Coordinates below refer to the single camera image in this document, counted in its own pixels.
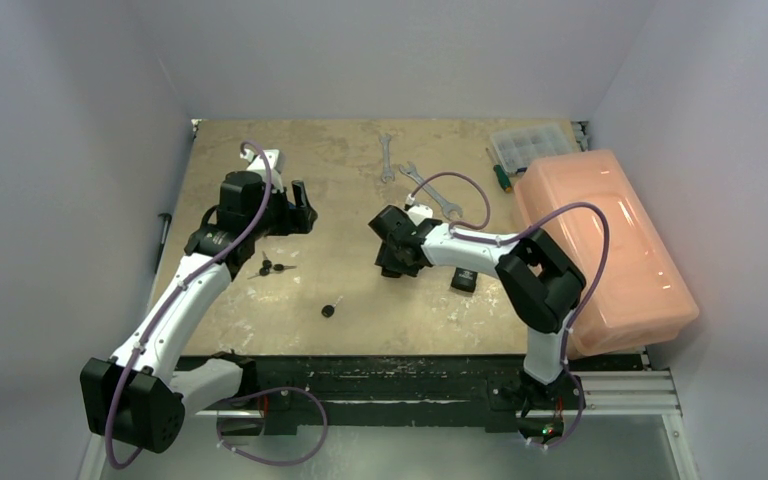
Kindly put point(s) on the green handle screwdriver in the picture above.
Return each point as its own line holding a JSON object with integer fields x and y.
{"x": 501, "y": 175}

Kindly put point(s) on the black key bunch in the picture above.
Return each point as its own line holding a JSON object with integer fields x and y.
{"x": 269, "y": 267}

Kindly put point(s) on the small silver wrench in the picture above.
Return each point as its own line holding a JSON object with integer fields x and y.
{"x": 387, "y": 174}

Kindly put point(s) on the clear plastic organizer box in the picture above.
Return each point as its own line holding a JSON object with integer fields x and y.
{"x": 517, "y": 148}

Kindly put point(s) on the black padlock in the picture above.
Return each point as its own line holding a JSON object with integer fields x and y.
{"x": 464, "y": 280}

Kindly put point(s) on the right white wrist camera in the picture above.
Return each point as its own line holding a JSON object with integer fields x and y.
{"x": 417, "y": 212}

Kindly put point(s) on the single black key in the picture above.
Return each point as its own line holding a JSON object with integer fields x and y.
{"x": 329, "y": 310}

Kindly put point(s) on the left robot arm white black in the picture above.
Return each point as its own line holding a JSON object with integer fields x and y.
{"x": 137, "y": 396}

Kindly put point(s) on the pink plastic toolbox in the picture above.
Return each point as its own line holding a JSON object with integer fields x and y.
{"x": 641, "y": 298}

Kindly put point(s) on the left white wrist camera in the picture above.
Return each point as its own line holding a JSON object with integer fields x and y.
{"x": 275, "y": 159}

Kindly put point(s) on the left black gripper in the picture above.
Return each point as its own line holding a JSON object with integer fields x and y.
{"x": 296, "y": 220}

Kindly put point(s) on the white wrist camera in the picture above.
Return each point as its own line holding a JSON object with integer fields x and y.
{"x": 417, "y": 212}
{"x": 275, "y": 159}

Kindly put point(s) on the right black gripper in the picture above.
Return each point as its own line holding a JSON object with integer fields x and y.
{"x": 387, "y": 234}

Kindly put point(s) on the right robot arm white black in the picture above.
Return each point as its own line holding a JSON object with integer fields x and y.
{"x": 542, "y": 283}

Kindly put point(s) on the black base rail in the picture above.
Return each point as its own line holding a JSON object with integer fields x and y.
{"x": 475, "y": 391}

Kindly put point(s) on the aluminium frame rail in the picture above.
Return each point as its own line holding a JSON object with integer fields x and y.
{"x": 630, "y": 393}

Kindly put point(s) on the large silver wrench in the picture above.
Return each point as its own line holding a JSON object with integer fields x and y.
{"x": 450, "y": 211}

